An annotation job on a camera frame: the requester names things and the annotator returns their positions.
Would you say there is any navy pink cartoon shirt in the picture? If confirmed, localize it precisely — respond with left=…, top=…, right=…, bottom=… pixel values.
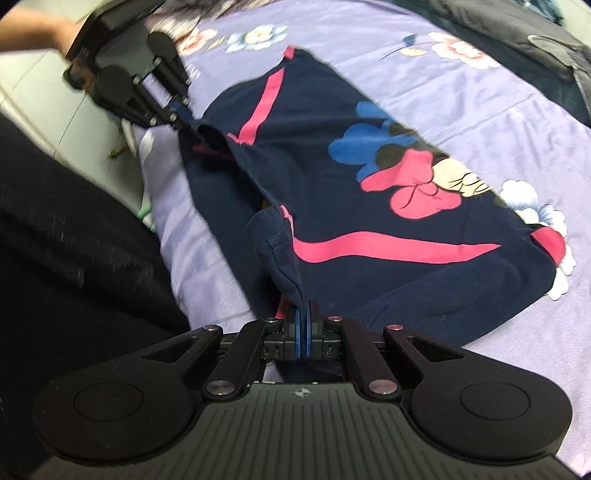
left=178, top=48, right=567, bottom=345

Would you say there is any person left forearm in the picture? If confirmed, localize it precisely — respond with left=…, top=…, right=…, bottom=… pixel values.
left=0, top=6, right=82, bottom=58

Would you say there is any person left hand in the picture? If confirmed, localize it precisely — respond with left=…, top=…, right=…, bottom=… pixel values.
left=63, top=49, right=101, bottom=93

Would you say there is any purple floral bed sheet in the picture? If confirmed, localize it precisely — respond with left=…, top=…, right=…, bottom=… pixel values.
left=148, top=1, right=590, bottom=475

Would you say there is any grey blanket on bed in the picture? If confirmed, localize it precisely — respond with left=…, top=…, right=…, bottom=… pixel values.
left=394, top=1, right=590, bottom=126

